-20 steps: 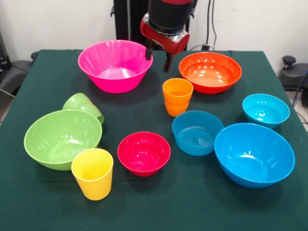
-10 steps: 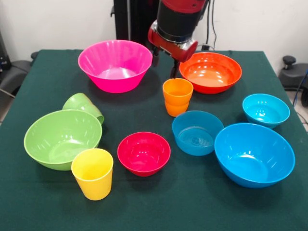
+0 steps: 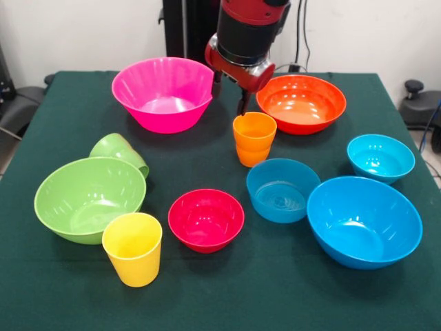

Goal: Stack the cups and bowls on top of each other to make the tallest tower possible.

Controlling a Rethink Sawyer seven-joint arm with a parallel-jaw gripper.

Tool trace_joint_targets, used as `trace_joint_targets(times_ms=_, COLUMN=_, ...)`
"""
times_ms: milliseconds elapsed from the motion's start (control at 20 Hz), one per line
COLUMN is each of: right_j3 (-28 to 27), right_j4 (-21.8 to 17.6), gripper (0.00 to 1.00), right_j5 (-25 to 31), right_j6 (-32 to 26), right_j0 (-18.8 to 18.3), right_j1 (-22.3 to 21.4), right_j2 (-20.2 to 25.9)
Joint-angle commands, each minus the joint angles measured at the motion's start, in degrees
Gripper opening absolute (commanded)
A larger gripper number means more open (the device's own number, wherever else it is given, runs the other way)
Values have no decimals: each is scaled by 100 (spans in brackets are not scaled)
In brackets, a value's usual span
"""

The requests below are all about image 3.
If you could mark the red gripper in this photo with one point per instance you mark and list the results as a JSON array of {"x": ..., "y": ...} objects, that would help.
[{"x": 237, "y": 74}]

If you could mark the orange cup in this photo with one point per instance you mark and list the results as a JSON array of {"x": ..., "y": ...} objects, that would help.
[{"x": 254, "y": 141}]

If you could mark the large pink bowl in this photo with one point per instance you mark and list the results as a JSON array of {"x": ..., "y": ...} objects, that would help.
[{"x": 162, "y": 110}]

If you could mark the ribbed blue bowl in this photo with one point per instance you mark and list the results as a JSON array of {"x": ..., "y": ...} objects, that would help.
[{"x": 279, "y": 196}]

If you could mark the green cup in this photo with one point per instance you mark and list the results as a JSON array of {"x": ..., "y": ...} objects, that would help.
[{"x": 117, "y": 148}]

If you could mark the green bowl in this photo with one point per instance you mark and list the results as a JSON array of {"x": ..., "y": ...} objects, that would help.
[{"x": 86, "y": 203}]

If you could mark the large blue bowl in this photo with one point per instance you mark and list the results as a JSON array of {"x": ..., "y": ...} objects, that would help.
[{"x": 365, "y": 227}]

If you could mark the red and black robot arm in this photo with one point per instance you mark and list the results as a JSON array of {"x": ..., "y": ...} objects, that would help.
[{"x": 251, "y": 31}]

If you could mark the orange-red bowl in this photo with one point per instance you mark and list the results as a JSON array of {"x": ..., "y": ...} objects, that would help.
[{"x": 303, "y": 107}]

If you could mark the small red bowl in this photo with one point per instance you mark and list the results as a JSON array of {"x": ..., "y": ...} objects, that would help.
[{"x": 206, "y": 220}]

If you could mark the small turquoise bowl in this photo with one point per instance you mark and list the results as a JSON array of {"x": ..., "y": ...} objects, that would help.
[{"x": 380, "y": 158}]

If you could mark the yellow cup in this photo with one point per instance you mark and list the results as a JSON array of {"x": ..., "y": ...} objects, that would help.
[{"x": 132, "y": 262}]

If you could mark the dark green table cloth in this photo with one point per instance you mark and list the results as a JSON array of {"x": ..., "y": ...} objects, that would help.
[{"x": 220, "y": 293}]

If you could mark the dark equipment box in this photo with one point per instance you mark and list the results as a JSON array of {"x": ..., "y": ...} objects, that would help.
[{"x": 5, "y": 79}]

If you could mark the black pedestal foot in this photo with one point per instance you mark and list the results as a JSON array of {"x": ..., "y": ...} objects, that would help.
[
  {"x": 24, "y": 103},
  {"x": 420, "y": 107}
]

